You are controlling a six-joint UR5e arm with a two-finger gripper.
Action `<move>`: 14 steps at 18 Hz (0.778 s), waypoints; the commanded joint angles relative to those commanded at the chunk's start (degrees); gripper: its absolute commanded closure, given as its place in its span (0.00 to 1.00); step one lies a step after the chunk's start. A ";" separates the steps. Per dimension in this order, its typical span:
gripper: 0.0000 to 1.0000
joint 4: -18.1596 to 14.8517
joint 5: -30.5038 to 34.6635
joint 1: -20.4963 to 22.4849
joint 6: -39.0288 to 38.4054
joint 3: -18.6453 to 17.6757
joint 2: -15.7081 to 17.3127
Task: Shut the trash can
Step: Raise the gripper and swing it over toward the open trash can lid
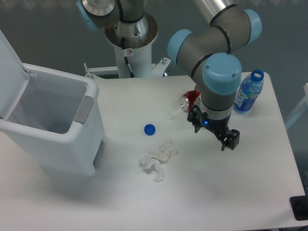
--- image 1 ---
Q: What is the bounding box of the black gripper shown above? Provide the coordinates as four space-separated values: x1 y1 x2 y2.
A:
187 103 240 151

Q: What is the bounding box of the white trash can lid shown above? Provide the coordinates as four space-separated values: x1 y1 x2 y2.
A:
0 33 29 119

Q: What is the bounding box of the crushed red soda can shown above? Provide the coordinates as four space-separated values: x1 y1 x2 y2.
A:
180 89 200 112

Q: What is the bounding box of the blue bottle cap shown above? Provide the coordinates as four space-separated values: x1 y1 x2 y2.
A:
144 124 156 136

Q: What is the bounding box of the white trash can body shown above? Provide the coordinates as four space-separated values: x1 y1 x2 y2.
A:
0 64 106 176

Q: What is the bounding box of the blue plastic drink bottle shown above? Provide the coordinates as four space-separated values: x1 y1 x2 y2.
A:
233 69 264 114

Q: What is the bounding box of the crumpled white tissue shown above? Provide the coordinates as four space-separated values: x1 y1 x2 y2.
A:
139 140 176 182

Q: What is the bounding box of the white chair part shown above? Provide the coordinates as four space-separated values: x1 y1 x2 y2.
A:
284 83 308 130

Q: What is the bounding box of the black device at edge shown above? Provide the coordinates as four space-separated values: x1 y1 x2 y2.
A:
290 195 308 221

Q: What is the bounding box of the white metal base frame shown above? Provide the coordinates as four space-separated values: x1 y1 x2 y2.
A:
83 57 172 79

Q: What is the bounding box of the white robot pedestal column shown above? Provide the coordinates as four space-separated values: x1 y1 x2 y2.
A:
105 12 158 78

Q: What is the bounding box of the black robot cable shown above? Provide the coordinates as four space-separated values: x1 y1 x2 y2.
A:
121 37 135 78

